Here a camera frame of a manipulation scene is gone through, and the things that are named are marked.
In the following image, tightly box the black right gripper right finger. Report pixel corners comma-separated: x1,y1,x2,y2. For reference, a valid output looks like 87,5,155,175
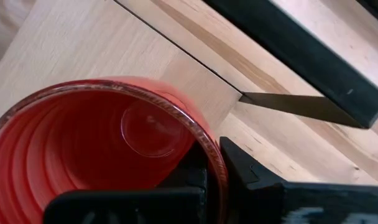
219,136,378,224

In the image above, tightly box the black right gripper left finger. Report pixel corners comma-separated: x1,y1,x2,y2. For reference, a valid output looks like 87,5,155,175
43,140,208,224

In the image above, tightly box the red mug white handle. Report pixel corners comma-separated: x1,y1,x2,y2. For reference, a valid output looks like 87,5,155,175
0,76,230,224

